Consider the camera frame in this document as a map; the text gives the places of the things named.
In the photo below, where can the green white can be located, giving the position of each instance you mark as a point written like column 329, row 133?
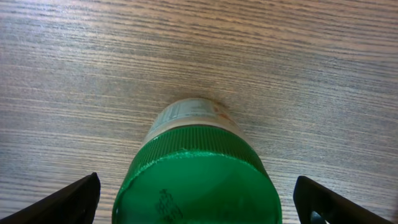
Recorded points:
column 195, row 165

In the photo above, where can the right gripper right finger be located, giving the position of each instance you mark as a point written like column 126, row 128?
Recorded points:
column 317, row 204

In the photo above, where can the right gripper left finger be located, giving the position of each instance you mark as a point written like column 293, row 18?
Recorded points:
column 75, row 203

